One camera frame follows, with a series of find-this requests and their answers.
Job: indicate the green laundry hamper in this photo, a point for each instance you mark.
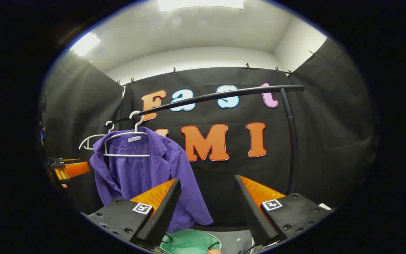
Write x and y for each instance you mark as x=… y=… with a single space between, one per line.
x=189 y=243

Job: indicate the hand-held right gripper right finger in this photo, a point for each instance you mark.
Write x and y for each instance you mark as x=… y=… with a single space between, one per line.
x=252 y=211

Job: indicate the ceiling light panel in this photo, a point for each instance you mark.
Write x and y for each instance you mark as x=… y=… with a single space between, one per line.
x=85 y=44

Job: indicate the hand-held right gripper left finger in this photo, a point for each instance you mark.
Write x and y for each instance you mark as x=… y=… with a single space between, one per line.
x=160 y=215

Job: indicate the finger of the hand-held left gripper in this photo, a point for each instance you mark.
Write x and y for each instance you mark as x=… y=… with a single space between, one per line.
x=76 y=170

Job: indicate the row of small backdrop clips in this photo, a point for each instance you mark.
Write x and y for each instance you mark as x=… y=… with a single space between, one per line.
x=174 y=70

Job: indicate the black backdrop cloth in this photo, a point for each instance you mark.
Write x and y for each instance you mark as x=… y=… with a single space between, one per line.
x=330 y=141

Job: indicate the black clothes rack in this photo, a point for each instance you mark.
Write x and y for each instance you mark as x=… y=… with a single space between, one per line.
x=292 y=141

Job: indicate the purple ribbed jacket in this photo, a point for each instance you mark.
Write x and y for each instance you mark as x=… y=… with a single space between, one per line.
x=174 y=165

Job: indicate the white clothes hanger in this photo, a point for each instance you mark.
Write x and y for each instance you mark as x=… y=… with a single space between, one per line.
x=91 y=137
x=125 y=155

